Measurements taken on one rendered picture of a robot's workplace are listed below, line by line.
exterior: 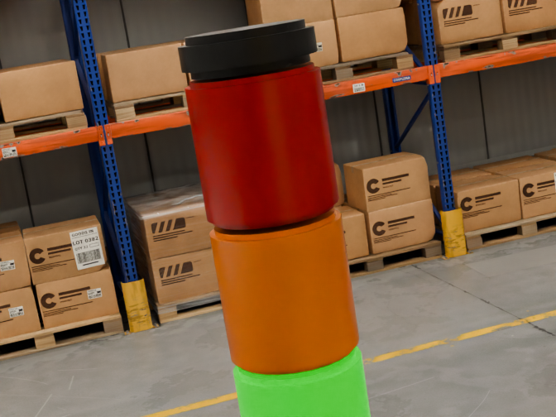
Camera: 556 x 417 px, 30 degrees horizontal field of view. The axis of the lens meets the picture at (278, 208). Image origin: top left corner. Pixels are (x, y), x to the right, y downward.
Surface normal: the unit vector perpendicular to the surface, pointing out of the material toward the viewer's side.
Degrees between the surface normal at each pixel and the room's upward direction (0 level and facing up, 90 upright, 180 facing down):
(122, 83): 90
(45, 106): 92
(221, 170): 90
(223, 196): 90
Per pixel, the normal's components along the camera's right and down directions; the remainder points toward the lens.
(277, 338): -0.14, 0.22
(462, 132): 0.29, 0.15
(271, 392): -0.39, 0.25
